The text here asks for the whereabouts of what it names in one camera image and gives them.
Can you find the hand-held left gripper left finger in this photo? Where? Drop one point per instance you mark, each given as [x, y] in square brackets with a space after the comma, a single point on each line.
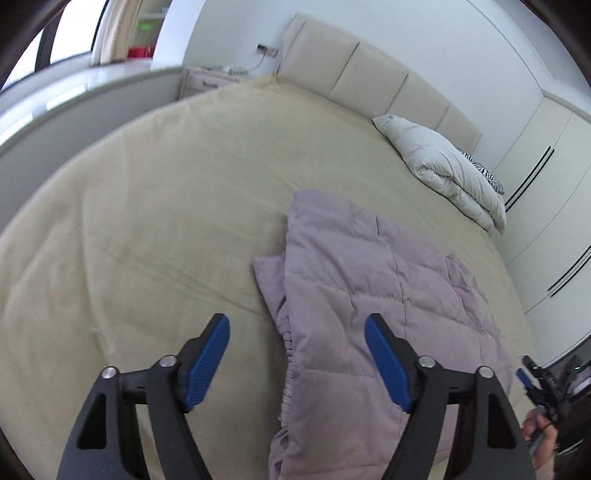
[205, 364]

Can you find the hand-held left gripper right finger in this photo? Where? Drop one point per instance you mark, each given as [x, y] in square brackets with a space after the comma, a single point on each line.
[388, 364]

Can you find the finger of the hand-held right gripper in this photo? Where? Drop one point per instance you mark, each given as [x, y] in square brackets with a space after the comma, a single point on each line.
[523, 378]
[528, 361]

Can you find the mauve quilted puffer coat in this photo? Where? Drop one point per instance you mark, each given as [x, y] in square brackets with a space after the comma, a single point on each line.
[351, 277]

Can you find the person's right hand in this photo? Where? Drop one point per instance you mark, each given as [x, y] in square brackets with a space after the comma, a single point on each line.
[538, 429]

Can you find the white wardrobe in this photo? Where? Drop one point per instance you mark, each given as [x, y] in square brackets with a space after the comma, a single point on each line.
[545, 221]

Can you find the bed with beige sheet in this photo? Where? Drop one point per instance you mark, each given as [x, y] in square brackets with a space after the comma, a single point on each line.
[161, 207]

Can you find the zebra print pillow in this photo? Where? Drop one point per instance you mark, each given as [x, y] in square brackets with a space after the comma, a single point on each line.
[485, 173]

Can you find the white folded duvet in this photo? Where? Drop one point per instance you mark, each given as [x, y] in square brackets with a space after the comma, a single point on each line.
[443, 166]

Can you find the white nightstand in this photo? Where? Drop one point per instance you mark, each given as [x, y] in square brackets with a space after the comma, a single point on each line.
[203, 83]

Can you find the white window ledge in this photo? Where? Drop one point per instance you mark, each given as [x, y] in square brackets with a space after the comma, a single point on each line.
[92, 106]

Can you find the cream padded headboard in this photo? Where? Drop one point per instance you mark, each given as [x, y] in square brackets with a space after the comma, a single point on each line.
[369, 78]

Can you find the red box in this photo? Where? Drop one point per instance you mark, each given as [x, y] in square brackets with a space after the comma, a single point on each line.
[141, 52]

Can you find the beige curtain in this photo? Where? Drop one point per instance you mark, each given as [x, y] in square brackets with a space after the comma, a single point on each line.
[122, 32]

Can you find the green container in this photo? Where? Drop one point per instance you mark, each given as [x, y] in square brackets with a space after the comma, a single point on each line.
[148, 26]

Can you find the black framed window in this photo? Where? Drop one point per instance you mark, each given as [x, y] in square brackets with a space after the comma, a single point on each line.
[69, 32]

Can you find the wall socket with charger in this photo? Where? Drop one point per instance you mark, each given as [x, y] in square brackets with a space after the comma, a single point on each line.
[265, 49]

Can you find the white wall shelf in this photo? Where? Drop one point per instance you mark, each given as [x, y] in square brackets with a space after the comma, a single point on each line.
[152, 14]

